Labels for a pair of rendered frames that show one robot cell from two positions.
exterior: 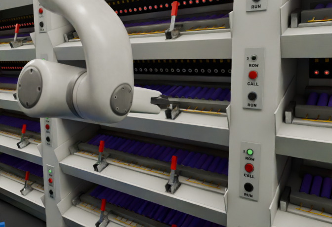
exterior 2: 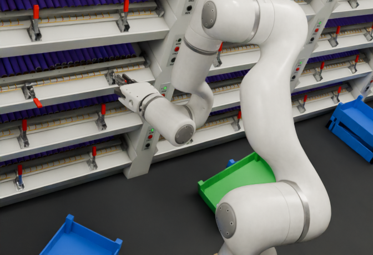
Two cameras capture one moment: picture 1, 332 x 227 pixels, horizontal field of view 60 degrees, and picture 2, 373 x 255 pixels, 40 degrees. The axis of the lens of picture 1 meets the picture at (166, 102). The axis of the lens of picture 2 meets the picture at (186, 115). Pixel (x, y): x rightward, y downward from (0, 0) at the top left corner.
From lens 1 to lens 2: 1.49 m
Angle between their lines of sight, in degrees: 78
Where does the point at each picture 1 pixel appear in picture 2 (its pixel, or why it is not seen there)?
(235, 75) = (167, 50)
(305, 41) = not seen: hidden behind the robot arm
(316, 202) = (175, 94)
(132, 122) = (77, 96)
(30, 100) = (186, 139)
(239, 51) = (172, 36)
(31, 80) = (186, 131)
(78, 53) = (11, 51)
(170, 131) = (111, 91)
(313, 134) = not seen: hidden behind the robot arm
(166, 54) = (118, 41)
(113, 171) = (40, 139)
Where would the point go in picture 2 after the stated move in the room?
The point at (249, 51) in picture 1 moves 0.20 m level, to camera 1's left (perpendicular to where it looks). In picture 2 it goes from (178, 36) to (152, 63)
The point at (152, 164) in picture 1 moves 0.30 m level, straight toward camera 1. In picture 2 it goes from (71, 115) to (155, 152)
